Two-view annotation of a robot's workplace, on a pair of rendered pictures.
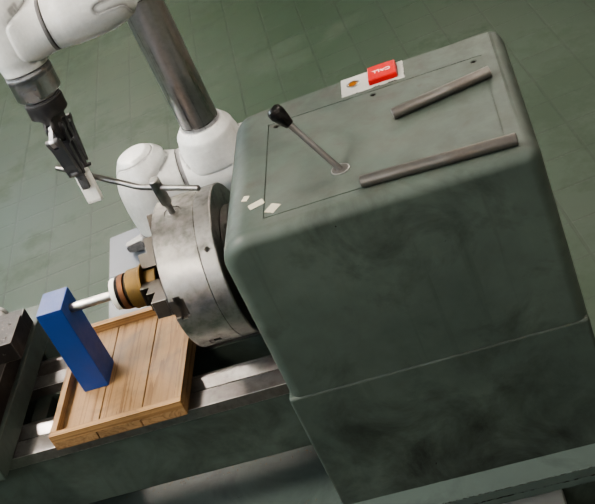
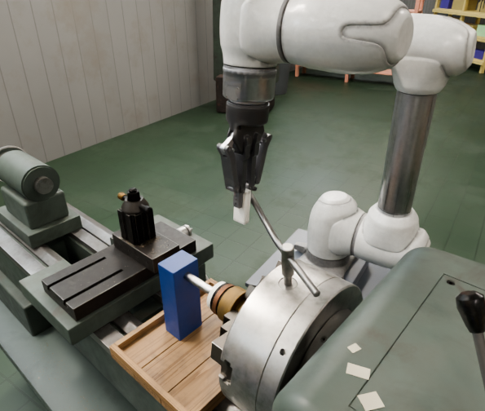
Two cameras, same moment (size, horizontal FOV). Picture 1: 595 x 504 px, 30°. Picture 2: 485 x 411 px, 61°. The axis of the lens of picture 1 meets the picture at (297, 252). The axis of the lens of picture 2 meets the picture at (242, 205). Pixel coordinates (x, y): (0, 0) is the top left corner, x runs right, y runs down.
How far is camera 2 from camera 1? 1.49 m
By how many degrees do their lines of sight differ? 23
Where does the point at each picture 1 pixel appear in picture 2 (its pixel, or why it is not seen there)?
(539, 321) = not seen: outside the picture
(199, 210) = (308, 306)
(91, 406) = (156, 346)
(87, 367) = (173, 320)
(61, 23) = (298, 27)
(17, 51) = (240, 35)
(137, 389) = (187, 366)
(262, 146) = (421, 293)
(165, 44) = (409, 140)
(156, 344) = not seen: hidden behind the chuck
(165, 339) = not seen: hidden behind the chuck
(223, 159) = (389, 245)
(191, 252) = (267, 340)
